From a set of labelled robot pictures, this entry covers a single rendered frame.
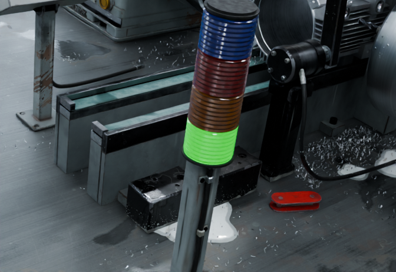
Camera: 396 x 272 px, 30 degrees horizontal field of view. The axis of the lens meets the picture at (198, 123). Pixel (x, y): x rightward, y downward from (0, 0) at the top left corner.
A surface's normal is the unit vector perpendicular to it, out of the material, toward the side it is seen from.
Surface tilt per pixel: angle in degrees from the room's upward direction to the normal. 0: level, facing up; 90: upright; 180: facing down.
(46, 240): 0
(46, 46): 90
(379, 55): 84
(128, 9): 90
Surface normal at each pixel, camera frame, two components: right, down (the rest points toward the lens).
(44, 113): 0.64, 0.44
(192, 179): -0.76, 0.22
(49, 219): 0.13, -0.87
